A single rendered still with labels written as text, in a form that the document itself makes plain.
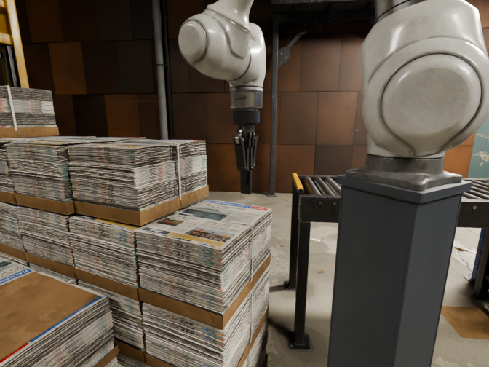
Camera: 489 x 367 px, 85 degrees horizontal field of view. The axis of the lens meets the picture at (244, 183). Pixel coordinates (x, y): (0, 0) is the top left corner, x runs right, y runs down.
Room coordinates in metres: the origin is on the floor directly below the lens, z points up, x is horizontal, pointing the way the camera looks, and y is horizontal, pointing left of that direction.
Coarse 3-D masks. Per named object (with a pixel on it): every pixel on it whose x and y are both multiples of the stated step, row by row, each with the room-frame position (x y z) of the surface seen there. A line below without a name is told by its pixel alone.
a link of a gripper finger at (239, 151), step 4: (240, 136) 0.71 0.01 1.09; (240, 140) 0.71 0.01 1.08; (236, 144) 0.72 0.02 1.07; (240, 144) 0.72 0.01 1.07; (236, 148) 0.73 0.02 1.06; (240, 148) 0.72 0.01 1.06; (236, 152) 0.73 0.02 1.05; (240, 152) 0.72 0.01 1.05; (244, 152) 0.73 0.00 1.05; (236, 156) 0.73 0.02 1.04; (240, 156) 0.73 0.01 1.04; (244, 156) 0.73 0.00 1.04; (236, 160) 0.73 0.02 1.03; (240, 160) 0.73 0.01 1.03; (244, 160) 0.73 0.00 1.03; (236, 164) 0.74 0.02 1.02; (240, 164) 0.73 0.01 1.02; (244, 164) 0.73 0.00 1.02; (244, 168) 0.73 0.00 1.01
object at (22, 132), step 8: (0, 128) 1.19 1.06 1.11; (8, 128) 1.21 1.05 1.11; (24, 128) 1.27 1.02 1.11; (32, 128) 1.30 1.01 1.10; (40, 128) 1.33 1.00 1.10; (48, 128) 1.37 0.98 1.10; (56, 128) 1.40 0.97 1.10; (0, 136) 1.18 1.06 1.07; (8, 136) 1.21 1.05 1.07; (16, 136) 1.24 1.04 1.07; (24, 136) 1.27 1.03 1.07; (32, 136) 1.30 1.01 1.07
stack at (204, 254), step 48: (0, 240) 1.02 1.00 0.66; (48, 240) 0.87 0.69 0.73; (96, 240) 0.77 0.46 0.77; (144, 240) 0.70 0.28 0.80; (192, 240) 0.65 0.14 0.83; (240, 240) 0.69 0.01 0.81; (96, 288) 0.80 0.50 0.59; (144, 288) 0.70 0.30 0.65; (192, 288) 0.63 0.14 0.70; (240, 288) 0.69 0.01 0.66; (144, 336) 0.72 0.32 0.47; (192, 336) 0.64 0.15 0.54; (240, 336) 0.70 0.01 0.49
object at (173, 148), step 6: (156, 144) 0.91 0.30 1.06; (162, 144) 0.92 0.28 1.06; (168, 144) 0.93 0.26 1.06; (174, 144) 0.93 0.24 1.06; (180, 144) 0.93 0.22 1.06; (174, 150) 0.90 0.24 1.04; (180, 150) 0.93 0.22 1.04; (174, 156) 0.90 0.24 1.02; (180, 156) 0.93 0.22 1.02; (174, 162) 0.90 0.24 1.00; (180, 162) 0.92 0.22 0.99; (174, 168) 0.89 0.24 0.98; (180, 168) 0.92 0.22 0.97; (174, 174) 0.89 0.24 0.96; (180, 174) 0.92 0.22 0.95; (174, 180) 0.88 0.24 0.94; (180, 180) 0.91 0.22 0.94; (174, 186) 0.88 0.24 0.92
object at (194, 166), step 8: (184, 144) 0.94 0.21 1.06; (192, 144) 1.00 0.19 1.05; (200, 144) 1.04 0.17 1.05; (184, 152) 0.94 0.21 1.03; (192, 152) 0.99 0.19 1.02; (200, 152) 1.04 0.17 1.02; (184, 160) 0.94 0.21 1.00; (192, 160) 0.98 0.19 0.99; (200, 160) 1.03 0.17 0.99; (184, 168) 0.94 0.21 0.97; (192, 168) 0.98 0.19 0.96; (200, 168) 1.03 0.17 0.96; (184, 176) 0.93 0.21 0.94; (192, 176) 0.97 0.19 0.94; (200, 176) 1.02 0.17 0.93; (192, 184) 0.97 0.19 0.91; (200, 184) 1.02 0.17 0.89; (184, 192) 0.93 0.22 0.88
